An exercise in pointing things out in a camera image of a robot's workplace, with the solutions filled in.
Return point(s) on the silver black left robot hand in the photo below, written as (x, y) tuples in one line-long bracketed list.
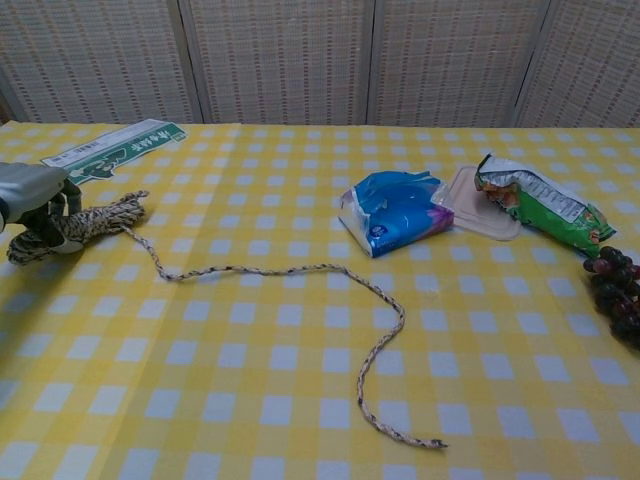
[(27, 192)]

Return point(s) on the green white flattened carton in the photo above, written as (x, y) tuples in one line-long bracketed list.
[(130, 147)]

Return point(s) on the woven folding screen panel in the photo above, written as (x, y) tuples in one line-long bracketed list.
[(280, 60), (595, 60), (460, 60), (100, 60)]

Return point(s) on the yellow white checkered tablecloth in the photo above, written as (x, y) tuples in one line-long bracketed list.
[(250, 400)]

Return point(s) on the blue snack bag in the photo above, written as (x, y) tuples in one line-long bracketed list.
[(400, 215)]

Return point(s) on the beige plastic lid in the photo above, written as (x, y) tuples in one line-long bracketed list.
[(470, 210)]

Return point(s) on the green snack bag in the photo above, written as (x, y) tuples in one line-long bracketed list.
[(555, 215)]

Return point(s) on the dark purple grape bunch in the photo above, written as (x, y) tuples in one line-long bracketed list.
[(612, 290)]

